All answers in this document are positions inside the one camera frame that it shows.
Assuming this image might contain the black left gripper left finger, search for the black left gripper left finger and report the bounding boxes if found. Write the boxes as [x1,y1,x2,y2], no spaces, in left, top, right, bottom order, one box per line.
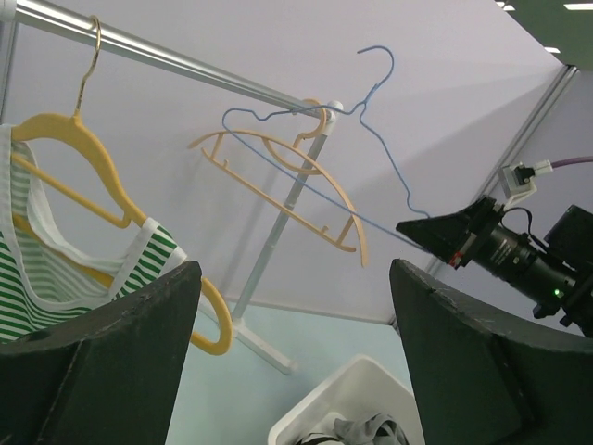
[1,261,202,444]

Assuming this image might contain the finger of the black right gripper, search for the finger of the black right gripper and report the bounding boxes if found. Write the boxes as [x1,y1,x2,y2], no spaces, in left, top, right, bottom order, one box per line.
[396,196,491,262]

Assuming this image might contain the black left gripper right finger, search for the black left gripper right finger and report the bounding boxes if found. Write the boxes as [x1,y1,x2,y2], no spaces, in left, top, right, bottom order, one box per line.
[389,259,592,444]

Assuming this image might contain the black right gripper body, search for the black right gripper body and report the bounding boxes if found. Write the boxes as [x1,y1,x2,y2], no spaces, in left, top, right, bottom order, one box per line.
[447,197,579,295]

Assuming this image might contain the grey tank top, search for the grey tank top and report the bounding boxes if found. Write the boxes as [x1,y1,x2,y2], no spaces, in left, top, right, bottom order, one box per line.
[334,413,410,445]

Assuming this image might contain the blue wire hanger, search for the blue wire hanger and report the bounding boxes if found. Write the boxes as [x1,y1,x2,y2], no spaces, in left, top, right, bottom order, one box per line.
[221,44,432,254]

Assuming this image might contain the beige plastic hanger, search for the beige plastic hanger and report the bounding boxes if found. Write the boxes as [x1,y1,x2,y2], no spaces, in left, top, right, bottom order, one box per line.
[187,97,371,268]

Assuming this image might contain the black white striped tank top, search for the black white striped tank top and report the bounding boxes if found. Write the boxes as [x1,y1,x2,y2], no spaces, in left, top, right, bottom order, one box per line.
[296,432,343,445]

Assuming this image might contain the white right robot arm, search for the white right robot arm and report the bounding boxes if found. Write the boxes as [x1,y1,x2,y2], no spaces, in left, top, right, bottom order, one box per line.
[396,196,592,337]

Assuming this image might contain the green white striped tank top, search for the green white striped tank top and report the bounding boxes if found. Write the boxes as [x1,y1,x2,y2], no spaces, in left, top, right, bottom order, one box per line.
[1,124,187,343]

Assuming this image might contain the white plastic basket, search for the white plastic basket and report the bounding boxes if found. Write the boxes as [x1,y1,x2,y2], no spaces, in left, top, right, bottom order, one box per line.
[267,354,424,444]

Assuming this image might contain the white clothes rack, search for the white clothes rack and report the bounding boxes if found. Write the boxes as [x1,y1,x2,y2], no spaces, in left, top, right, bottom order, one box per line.
[0,0,347,375]

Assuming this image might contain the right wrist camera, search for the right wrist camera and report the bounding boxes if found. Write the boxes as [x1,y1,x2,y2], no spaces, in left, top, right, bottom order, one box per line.
[498,159,553,210]

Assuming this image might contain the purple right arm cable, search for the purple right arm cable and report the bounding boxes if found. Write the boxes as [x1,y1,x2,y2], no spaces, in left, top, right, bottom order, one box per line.
[550,156,593,169]

